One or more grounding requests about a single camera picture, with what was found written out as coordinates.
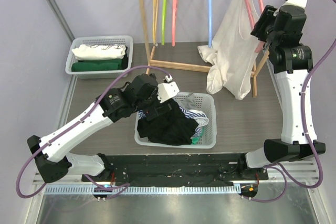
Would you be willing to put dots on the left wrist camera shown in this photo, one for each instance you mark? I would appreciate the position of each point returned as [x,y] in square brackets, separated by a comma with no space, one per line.
[167,90]

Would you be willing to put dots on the lime green hanger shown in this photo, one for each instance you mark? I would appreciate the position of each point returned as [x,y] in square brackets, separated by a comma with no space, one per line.
[163,21]

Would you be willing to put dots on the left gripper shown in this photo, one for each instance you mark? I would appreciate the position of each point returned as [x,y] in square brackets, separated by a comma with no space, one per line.
[153,112]

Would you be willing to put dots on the dark green folded cloth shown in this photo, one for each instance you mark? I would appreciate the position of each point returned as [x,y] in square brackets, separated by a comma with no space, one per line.
[98,65]

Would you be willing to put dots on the white tank top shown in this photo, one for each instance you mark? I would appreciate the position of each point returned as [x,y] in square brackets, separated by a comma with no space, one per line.
[232,54]

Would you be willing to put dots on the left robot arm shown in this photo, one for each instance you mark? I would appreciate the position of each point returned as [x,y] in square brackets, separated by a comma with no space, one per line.
[52,153]

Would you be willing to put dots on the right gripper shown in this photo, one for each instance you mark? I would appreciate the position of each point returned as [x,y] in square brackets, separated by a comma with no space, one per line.
[261,24]

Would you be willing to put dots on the wooden clothes rack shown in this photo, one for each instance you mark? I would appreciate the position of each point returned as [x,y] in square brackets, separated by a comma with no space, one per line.
[262,56]

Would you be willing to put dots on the green tank top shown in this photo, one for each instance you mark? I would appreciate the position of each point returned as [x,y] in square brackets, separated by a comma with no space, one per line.
[195,140]

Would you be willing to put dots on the white cable duct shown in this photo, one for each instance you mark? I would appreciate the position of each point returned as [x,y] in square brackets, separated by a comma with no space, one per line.
[88,189]

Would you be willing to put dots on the white plastic basket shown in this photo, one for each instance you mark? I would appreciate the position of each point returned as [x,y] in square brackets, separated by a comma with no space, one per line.
[205,103]
[101,40]

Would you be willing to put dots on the pink wavy hanger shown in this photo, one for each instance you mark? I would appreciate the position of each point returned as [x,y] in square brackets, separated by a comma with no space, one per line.
[174,19]

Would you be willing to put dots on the light blue hanger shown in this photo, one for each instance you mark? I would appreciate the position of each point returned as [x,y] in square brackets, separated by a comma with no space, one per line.
[209,6]

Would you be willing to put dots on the white folded cloth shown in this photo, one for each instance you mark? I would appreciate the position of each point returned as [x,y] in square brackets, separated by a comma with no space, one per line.
[99,52]

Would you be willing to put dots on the grey tank top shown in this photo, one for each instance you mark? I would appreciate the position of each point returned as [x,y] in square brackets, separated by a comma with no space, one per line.
[189,102]

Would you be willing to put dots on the blue striped tank top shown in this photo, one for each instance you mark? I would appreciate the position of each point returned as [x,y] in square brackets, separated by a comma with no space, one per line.
[199,117]

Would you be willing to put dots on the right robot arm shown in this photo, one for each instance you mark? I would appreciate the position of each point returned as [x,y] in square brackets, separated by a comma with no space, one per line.
[281,30]

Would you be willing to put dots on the white plastic basket centre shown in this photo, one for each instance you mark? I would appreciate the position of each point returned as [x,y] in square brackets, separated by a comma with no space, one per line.
[205,103]

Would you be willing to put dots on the black tank top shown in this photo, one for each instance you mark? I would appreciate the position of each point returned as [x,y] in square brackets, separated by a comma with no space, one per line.
[176,129]

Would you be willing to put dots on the yellow hanger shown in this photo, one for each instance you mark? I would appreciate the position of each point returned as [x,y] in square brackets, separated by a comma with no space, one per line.
[154,21]

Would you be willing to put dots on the white plastic basket back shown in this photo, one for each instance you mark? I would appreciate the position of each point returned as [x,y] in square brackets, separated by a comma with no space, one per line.
[101,40]

